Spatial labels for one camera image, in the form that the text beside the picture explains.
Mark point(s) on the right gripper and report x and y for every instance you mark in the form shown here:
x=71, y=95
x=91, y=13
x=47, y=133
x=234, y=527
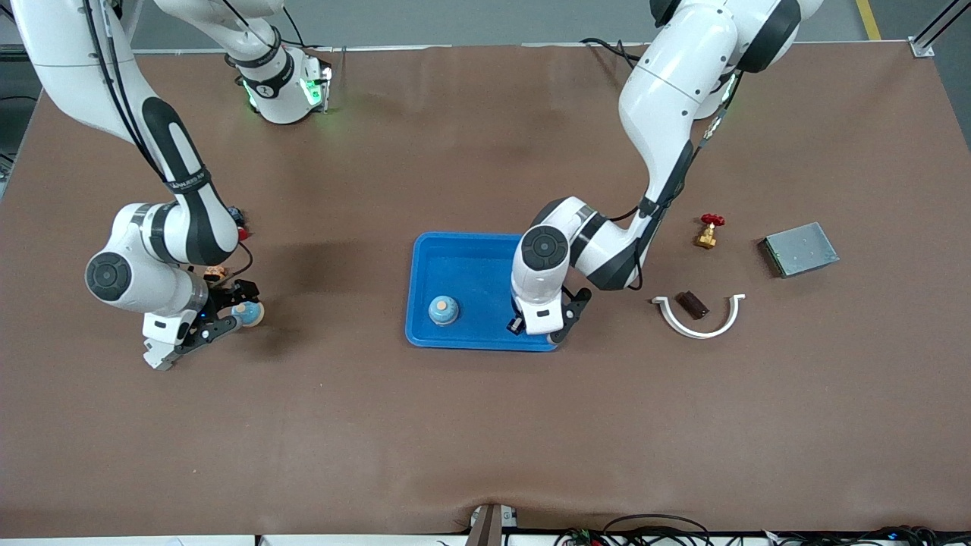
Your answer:
x=225, y=298

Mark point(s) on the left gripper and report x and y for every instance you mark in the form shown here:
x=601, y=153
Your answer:
x=516, y=324

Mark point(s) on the scuffed light blue call bell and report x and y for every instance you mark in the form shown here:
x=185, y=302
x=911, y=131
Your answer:
x=443, y=312

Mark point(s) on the dark brown cylindrical capacitor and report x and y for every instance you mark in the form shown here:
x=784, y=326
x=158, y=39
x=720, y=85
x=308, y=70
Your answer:
x=692, y=305

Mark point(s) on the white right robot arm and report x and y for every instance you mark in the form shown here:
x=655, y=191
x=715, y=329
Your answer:
x=53, y=68

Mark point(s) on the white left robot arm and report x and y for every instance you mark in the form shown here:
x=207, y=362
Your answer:
x=667, y=91

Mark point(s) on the yellow and red push button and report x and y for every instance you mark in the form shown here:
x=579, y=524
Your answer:
x=216, y=271

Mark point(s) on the white circuit breaker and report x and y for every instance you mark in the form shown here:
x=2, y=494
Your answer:
x=157, y=358

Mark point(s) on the red emergency stop button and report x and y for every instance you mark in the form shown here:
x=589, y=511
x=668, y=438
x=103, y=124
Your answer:
x=244, y=233

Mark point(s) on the blue plastic tray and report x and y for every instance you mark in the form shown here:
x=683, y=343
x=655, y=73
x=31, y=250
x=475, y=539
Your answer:
x=470, y=265

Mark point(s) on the brown table mat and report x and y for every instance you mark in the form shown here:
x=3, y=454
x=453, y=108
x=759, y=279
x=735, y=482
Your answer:
x=485, y=425

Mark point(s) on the white half-round pipe clamp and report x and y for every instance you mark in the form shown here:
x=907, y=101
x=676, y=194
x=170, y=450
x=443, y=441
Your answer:
x=699, y=334

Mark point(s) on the grey metal electronics module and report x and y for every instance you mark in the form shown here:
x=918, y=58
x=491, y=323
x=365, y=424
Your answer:
x=804, y=250

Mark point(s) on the grey metal table bracket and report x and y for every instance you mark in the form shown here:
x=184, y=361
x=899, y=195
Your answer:
x=489, y=527

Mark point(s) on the aluminium frame profile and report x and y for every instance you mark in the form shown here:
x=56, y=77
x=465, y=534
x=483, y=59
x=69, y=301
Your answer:
x=922, y=48

